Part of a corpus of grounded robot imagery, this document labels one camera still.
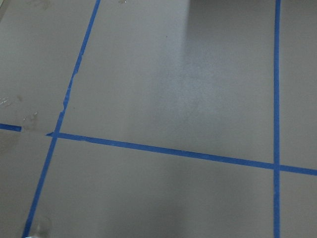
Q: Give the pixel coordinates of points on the clear glass beaker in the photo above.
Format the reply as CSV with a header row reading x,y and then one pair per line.
x,y
41,227

